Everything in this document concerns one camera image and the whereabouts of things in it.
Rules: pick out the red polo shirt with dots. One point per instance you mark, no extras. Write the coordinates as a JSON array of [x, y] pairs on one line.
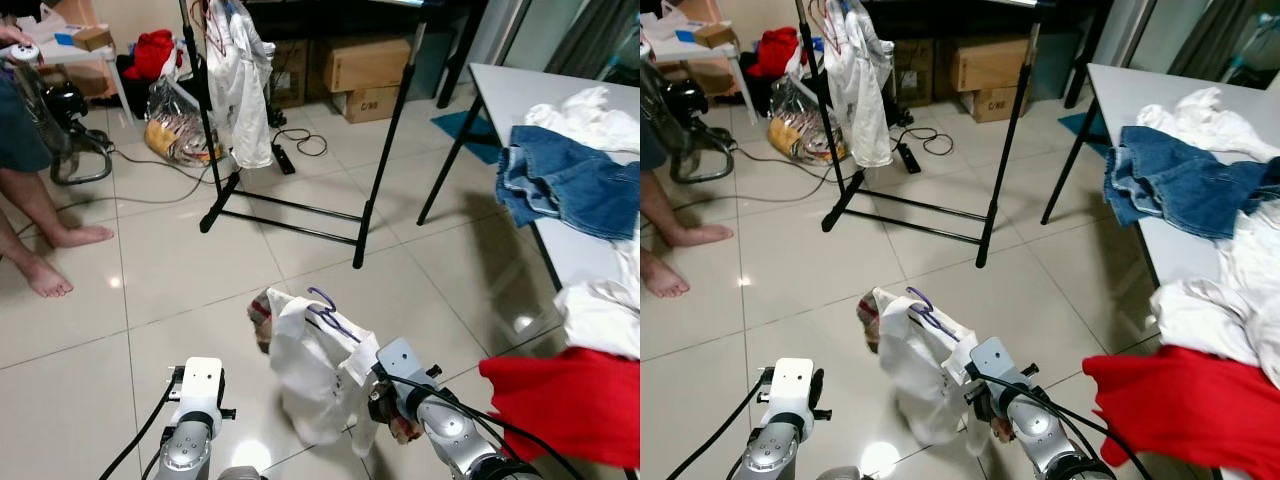
[[1180, 405], [570, 400]]

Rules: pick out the person hand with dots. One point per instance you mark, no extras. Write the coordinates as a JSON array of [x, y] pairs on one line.
[[15, 37]]

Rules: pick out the bare person leg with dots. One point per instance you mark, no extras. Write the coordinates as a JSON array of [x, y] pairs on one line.
[[45, 280], [700, 235], [80, 236], [665, 280]]

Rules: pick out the black power strip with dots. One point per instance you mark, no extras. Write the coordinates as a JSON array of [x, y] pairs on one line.
[[283, 160], [908, 160]]

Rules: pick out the clear plastic bag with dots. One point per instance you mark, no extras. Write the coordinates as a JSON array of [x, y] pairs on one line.
[[800, 130], [180, 130]]

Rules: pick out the black clothes rack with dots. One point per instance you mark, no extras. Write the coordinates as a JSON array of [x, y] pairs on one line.
[[1013, 140], [391, 140]]

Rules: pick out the teal floor mat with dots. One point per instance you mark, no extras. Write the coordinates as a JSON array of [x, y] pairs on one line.
[[1075, 135], [470, 135]]

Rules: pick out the blue denim jeans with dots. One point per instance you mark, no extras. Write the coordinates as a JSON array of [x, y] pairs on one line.
[[1180, 180], [570, 180]]

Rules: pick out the printed cardboard box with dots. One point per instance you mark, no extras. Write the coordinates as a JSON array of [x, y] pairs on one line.
[[370, 105], [990, 105]]

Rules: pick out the plain white shirt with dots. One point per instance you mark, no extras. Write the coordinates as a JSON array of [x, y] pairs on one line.
[[240, 90], [860, 90]]

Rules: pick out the dark blue shorts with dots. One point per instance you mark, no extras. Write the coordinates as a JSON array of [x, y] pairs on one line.
[[20, 120], [650, 130]]

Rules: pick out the black floor fan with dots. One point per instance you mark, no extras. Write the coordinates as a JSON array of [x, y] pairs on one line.
[[65, 105], [690, 100]]

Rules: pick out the tall cardboard box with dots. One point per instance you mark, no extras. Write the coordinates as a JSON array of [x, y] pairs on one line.
[[912, 70], [290, 70]]

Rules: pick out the large cardboard box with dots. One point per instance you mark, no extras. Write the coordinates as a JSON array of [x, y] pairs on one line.
[[990, 65], [365, 65]]

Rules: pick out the red cloth bundle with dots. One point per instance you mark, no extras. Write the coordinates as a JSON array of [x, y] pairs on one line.
[[780, 50], [153, 52]]

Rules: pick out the white side table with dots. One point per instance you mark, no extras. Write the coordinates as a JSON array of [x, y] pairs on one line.
[[100, 60], [720, 55]]

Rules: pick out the white crumpled shirt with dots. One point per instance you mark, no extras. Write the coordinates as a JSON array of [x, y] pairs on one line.
[[1210, 120], [590, 115]]

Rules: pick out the small cardboard box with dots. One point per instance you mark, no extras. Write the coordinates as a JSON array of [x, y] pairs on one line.
[[93, 40], [715, 35]]

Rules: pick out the black desk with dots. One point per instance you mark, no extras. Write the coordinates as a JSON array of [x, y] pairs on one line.
[[960, 12], [350, 15]]

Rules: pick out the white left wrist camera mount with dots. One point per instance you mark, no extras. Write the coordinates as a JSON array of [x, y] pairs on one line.
[[203, 385], [790, 385]]

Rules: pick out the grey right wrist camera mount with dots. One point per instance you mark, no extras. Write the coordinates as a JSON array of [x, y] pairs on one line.
[[400, 358], [993, 358]]

